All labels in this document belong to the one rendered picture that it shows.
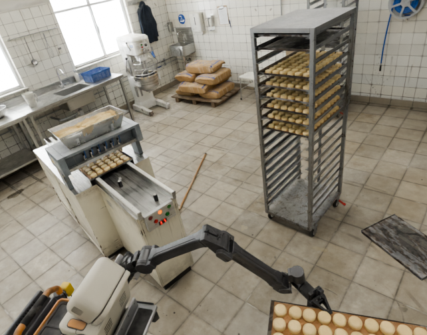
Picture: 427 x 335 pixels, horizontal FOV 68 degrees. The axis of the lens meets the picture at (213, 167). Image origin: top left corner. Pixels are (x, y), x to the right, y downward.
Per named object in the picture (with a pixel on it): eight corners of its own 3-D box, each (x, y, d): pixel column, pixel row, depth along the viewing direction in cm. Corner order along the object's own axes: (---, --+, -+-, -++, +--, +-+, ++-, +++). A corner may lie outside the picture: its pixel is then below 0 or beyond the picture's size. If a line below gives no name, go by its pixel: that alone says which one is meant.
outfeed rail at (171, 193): (75, 132, 369) (73, 127, 365) (78, 131, 371) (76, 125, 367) (173, 200, 232) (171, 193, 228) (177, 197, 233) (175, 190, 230)
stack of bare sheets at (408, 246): (360, 232, 288) (361, 229, 287) (394, 215, 299) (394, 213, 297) (422, 280, 240) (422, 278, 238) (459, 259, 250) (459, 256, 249)
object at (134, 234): (125, 252, 312) (93, 178, 264) (154, 232, 329) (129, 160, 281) (164, 294, 265) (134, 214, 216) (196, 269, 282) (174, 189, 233)
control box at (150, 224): (147, 230, 230) (142, 216, 222) (173, 213, 242) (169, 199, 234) (149, 232, 227) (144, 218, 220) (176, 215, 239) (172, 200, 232)
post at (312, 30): (310, 231, 282) (314, 28, 191) (307, 230, 284) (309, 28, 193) (312, 229, 284) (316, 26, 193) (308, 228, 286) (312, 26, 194)
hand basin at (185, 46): (211, 68, 675) (202, 11, 617) (199, 73, 652) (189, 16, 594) (178, 65, 734) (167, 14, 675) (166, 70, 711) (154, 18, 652)
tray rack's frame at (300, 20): (312, 238, 286) (316, 28, 190) (264, 218, 317) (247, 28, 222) (342, 199, 322) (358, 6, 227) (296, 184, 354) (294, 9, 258)
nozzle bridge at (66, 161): (60, 181, 280) (44, 147, 262) (132, 146, 316) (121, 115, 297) (74, 195, 257) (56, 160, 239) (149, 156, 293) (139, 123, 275)
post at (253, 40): (267, 213, 310) (253, 28, 219) (265, 212, 312) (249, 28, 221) (269, 211, 312) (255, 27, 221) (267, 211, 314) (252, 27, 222)
